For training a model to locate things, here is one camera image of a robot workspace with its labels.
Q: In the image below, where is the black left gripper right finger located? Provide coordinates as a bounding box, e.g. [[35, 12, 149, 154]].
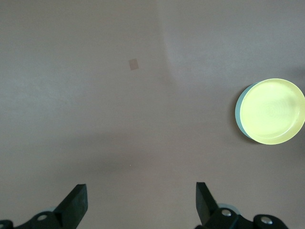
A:
[[195, 182, 290, 229]]

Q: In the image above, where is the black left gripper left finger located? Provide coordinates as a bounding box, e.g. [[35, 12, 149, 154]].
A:
[[0, 183, 88, 229]]

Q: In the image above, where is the pale green round plate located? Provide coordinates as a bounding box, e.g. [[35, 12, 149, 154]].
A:
[[235, 82, 257, 143]]

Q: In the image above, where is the yellow round plate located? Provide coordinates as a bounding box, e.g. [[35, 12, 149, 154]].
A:
[[239, 78, 305, 145]]

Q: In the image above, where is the brown square tape patch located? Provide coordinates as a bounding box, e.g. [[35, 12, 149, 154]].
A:
[[128, 58, 140, 71]]

